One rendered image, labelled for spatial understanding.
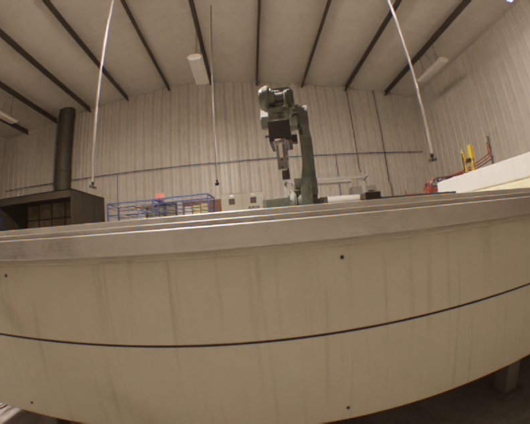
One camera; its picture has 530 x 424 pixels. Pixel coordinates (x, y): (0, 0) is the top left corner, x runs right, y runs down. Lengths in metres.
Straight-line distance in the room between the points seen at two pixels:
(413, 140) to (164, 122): 8.49
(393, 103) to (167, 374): 11.13
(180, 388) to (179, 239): 0.40
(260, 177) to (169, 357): 8.79
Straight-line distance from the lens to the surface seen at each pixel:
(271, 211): 0.84
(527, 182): 2.57
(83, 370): 0.97
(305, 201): 2.85
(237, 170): 9.49
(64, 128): 11.27
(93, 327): 0.89
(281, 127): 1.84
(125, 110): 11.10
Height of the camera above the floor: 0.79
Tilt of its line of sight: 5 degrees up
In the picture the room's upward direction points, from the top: 5 degrees counter-clockwise
